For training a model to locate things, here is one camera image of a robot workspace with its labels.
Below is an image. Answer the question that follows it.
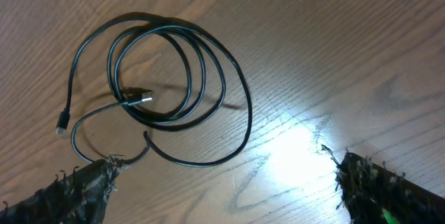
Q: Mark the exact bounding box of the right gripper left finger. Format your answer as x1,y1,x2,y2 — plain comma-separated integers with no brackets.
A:
1,156,124,224

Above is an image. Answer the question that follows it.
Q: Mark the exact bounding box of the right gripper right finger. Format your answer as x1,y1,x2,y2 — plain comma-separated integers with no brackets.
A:
321,145,444,224

